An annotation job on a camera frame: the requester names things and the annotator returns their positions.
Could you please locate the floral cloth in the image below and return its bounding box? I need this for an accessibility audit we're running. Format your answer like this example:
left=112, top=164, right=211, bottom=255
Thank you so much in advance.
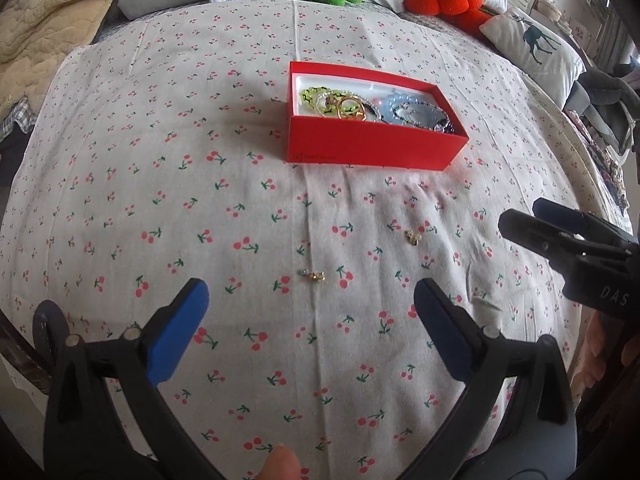
left=565, top=110, right=631, bottom=211

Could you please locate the white pillow with deer print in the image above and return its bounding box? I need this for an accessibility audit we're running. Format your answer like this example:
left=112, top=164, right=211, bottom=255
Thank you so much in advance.
left=479, top=7, right=587, bottom=103

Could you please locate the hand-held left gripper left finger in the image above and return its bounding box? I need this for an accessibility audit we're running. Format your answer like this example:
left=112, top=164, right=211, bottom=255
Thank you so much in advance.
left=42, top=277, right=226, bottom=480

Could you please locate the green bead bracelet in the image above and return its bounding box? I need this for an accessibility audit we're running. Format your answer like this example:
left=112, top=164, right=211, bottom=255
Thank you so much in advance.
left=300, top=86, right=348, bottom=113

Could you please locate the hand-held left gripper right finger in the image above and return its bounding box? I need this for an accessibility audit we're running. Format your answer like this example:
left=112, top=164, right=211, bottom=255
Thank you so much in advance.
left=395, top=278, right=581, bottom=480

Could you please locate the person's right hand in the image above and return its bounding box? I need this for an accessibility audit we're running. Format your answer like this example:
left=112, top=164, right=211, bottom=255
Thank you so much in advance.
left=580, top=310, right=640, bottom=397

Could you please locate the beige quilted blanket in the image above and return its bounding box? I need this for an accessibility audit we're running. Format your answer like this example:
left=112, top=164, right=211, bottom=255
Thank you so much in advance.
left=0, top=0, right=133, bottom=116

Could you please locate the plaid cloth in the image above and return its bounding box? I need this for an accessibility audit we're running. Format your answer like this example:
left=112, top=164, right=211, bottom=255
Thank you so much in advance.
left=0, top=97, right=38, bottom=141

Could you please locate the red cardboard box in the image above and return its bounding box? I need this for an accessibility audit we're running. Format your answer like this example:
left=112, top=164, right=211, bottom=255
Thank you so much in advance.
left=286, top=60, right=470, bottom=173

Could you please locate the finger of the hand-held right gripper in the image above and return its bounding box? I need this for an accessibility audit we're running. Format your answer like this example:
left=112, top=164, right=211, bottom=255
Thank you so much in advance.
left=497, top=208, right=640, bottom=266
left=532, top=197, right=640, bottom=248

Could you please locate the person's left hand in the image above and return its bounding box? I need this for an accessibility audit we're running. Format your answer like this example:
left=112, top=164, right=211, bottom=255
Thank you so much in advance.
left=257, top=446, right=303, bottom=480

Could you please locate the cherry print bedsheet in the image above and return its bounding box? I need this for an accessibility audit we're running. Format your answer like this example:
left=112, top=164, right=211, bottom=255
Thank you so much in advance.
left=0, top=0, right=616, bottom=480

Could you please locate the grey plush toy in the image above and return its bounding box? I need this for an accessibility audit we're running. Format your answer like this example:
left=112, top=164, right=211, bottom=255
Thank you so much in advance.
left=565, top=67, right=640, bottom=128

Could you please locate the light blue bead bracelet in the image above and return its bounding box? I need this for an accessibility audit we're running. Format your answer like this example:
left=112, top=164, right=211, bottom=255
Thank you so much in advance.
left=379, top=91, right=427, bottom=125

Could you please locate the red strawberry plush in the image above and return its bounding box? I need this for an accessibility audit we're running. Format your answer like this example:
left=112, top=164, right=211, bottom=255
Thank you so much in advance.
left=402, top=0, right=506, bottom=36

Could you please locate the clear bead bracelet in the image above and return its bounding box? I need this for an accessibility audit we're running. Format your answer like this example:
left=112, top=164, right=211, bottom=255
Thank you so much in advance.
left=311, top=90, right=382, bottom=124

